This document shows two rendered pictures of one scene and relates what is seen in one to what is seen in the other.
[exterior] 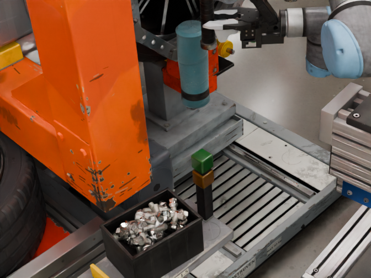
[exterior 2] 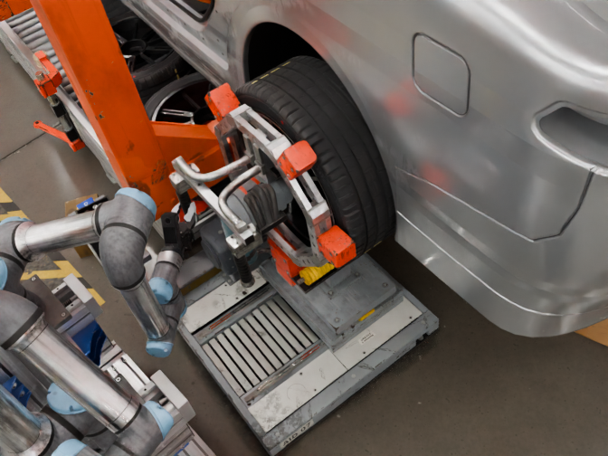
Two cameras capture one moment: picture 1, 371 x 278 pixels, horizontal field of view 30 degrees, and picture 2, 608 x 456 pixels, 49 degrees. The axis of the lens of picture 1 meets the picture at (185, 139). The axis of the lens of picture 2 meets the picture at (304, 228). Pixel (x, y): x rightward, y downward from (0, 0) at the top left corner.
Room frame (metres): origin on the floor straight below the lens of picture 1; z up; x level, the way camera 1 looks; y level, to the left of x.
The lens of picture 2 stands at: (2.27, -1.47, 2.36)
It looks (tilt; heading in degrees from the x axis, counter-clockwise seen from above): 50 degrees down; 103
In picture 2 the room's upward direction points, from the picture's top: 12 degrees counter-clockwise
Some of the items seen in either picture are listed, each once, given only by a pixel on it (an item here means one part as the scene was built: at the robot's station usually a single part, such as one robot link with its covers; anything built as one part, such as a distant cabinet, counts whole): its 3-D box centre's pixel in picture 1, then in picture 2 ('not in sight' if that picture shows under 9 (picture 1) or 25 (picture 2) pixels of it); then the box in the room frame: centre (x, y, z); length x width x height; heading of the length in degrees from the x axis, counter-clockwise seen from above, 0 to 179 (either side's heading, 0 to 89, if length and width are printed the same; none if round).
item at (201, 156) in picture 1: (202, 160); not in sight; (1.24, -0.04, 0.64); 0.04 x 0.04 x 0.04; 41
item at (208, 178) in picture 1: (203, 176); not in sight; (1.24, -0.04, 0.59); 0.04 x 0.04 x 0.04; 41
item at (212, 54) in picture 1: (189, 65); (299, 253); (1.90, -0.03, 0.48); 0.16 x 0.12 x 0.17; 41
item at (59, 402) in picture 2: not in sight; (80, 402); (1.51, -0.84, 0.98); 0.13 x 0.12 x 0.14; 62
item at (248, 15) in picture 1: (261, 26); (176, 242); (1.57, -0.22, 0.80); 0.12 x 0.08 x 0.09; 86
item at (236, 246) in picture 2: not in sight; (244, 240); (1.83, -0.32, 0.93); 0.09 x 0.05 x 0.05; 41
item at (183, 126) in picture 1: (165, 90); (331, 261); (2.00, 0.06, 0.32); 0.40 x 0.30 x 0.28; 131
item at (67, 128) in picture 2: not in sight; (60, 111); (0.54, 1.07, 0.30); 0.09 x 0.05 x 0.50; 131
